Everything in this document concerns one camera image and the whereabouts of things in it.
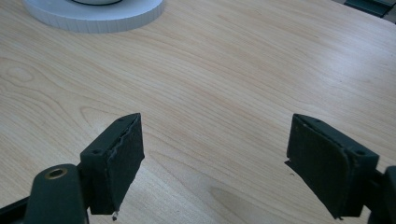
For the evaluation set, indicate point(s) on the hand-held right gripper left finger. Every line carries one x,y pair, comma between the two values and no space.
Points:
113,165

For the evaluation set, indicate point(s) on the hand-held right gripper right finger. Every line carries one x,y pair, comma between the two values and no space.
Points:
330,168

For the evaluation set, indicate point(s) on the white key stand with tray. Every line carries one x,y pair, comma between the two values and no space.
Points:
93,18

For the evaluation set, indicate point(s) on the dark metal bar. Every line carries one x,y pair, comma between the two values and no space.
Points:
370,6

